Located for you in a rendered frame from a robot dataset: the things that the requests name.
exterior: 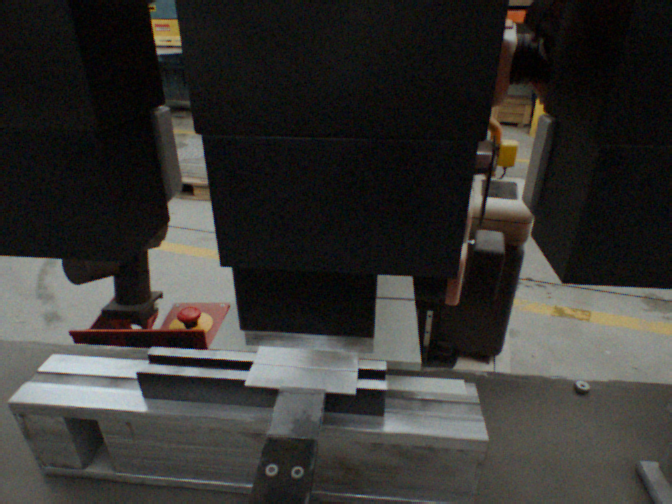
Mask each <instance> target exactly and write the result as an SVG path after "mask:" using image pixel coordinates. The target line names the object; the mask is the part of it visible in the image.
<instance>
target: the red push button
mask: <svg viewBox="0 0 672 504"><path fill-rule="evenodd" d="M200 316H201V310H200V309H199V308H198V307H194V306H190V307H185V308H183V309H181V310H180V311H179V312H178V313H177V319H178V320H179V321H180V322H181V323H184V326H185V328H187V329H192V328H195V327H196V326H197V325H198V322H197V320H198V319H199V318H200Z"/></svg>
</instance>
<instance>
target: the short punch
mask: <svg viewBox="0 0 672 504"><path fill-rule="evenodd" d="M232 275H233V283H234V290H235V298H236V305H237V313H238V321H239V328H240V330H241V331H244V334H245V342H246V346H261V347H277V348H292V349H308V350H323V351H339V352H354V353H370V354H373V351H374V335H375V316H376V298H377V279H378V275H371V274H351V273H331V272H311V271H291V270H271V269H251V268H232Z"/></svg>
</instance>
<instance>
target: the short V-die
mask: <svg viewBox="0 0 672 504"><path fill-rule="evenodd" d="M219 352H220V351H208V350H193V349H177V348H162V347H151V349H150V350H149V352H148V353H147V354H148V358H149V363H148V364H140V365H139V366H138V368H137V369H136V370H135V373H136V377H137V380H138V383H139V387H140V390H141V394H142V397H143V398H147V399H160V400H173V401H186V402H199V403H212V404H225V405H238V406H251V407H265V408H274V406H275V403H276V399H277V396H278V392H279V389H273V388H261V387H249V386H245V383H246V380H247V378H248V375H249V373H250V370H251V367H252V365H253V362H254V360H250V359H235V358H220V357H217V356H218V354H219ZM385 378H386V369H383V368H368V367H358V375H357V385H356V395H345V394H333V393H326V401H325V407H324V412H330V413H343V414H356V415H369V416H382V417H384V412H385V398H386V380H385Z"/></svg>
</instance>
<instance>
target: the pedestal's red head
mask: <svg viewBox="0 0 672 504"><path fill-rule="evenodd" d="M229 304H230V302H174V303H173V305H172V307H171V309H170V310H169V312H168V314H167V316H166V318H165V320H164V321H163V323H162V325H161V327H160V329H115V328H114V327H113V325H112V324H111V323H110V318H103V317H101V312H100V314H99V315H98V316H97V318H96V319H95V320H94V321H93V323H92V324H91V325H90V327H89V328H88V329H90V330H69V331H68V332H69V335H70V336H72V339H73V342H74V344H88V345H103V346H118V347H133V348H148V349H151V347H162V348H177V349H193V350H208V351H209V347H210V345H211V343H212V341H213V340H214V338H215V336H216V334H217V332H218V330H219V328H220V326H221V324H222V322H223V320H224V318H225V316H226V314H227V313H228V311H229V309H230V307H231V306H230V305H229ZM190 306H194V307H198V308H199V309H200V310H201V313H206V314H208V315H209V316H211V318H212V320H213V325H212V327H211V328H210V330H209V331H207V332H206V333H205V331H204V329H169V326H170V324H171V323H172V322H173V321H174V320H175V319H176V318H177V313H178V312H179V311H180V310H181V309H183V308H185V307H190Z"/></svg>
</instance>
